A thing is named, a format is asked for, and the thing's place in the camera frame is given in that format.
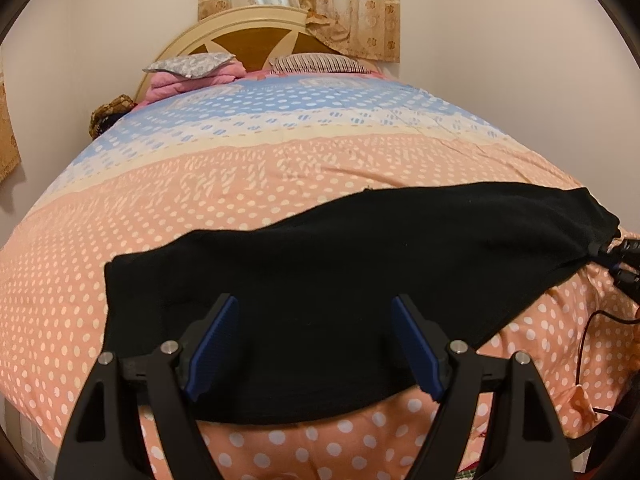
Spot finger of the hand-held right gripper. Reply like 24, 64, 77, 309
592, 239, 640, 267
611, 266, 640, 305

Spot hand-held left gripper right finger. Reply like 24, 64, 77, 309
391, 294, 574, 480

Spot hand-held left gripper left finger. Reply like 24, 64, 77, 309
54, 293, 240, 480

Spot black pants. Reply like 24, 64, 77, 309
103, 181, 622, 425

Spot polka dot bed blanket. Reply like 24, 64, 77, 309
0, 71, 640, 480

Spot brown patterned bag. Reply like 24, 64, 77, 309
89, 94, 137, 139

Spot folded pink blanket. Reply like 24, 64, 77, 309
144, 60, 247, 105

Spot grey floral pillow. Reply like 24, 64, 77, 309
142, 52, 236, 80

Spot beige floral window curtain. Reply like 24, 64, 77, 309
0, 55, 22, 182
197, 0, 402, 64

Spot striped pillow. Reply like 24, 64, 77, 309
269, 53, 375, 76

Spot cream and brown headboard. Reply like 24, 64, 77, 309
134, 6, 387, 106

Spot black cable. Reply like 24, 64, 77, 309
574, 310, 640, 418

